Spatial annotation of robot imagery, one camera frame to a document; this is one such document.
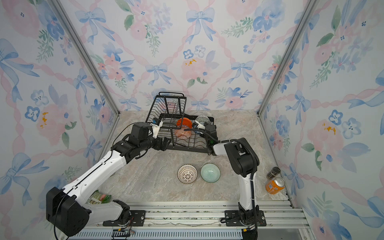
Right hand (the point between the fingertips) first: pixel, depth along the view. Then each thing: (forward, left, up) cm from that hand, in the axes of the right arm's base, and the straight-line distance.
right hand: (207, 121), depth 101 cm
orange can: (-42, -32, -2) cm, 53 cm away
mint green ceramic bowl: (-32, -1, -9) cm, 34 cm away
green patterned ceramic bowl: (+7, +3, -6) cm, 9 cm away
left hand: (-21, +25, +11) cm, 34 cm away
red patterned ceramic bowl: (-5, +17, -8) cm, 20 cm away
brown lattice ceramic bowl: (-33, +13, -10) cm, 36 cm away
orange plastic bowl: (+3, +16, -4) cm, 17 cm away
